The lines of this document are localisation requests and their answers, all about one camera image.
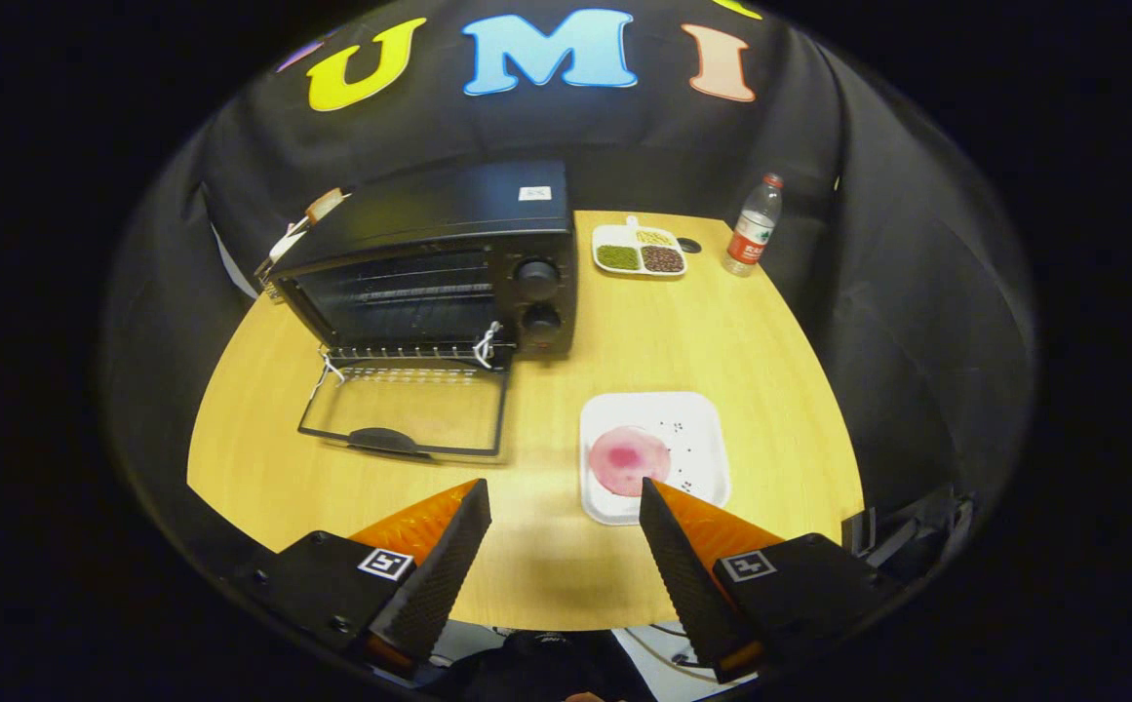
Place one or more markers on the white bread toaster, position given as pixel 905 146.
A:
pixel 285 244

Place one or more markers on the white square plate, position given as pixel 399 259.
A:
pixel 614 414

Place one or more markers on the black backdrop cloth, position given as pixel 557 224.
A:
pixel 644 146

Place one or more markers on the brown bread slice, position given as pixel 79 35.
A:
pixel 326 205

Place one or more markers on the small black disc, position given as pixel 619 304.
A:
pixel 688 245

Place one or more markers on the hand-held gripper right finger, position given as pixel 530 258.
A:
pixel 687 585

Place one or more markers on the white divided bean dish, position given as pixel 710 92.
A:
pixel 618 257

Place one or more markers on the black toaster oven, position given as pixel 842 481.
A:
pixel 448 210

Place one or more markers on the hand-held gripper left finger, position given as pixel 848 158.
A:
pixel 439 585

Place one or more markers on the pink ham slice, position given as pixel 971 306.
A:
pixel 629 460

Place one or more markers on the clear plastic water bottle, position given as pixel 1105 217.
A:
pixel 753 229

